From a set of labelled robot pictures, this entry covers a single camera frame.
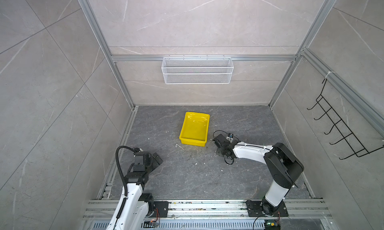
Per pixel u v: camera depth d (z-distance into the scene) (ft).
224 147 2.38
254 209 2.40
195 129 3.42
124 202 1.57
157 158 2.50
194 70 3.30
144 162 2.08
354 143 2.04
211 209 2.45
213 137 2.47
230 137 2.81
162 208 2.39
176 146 3.21
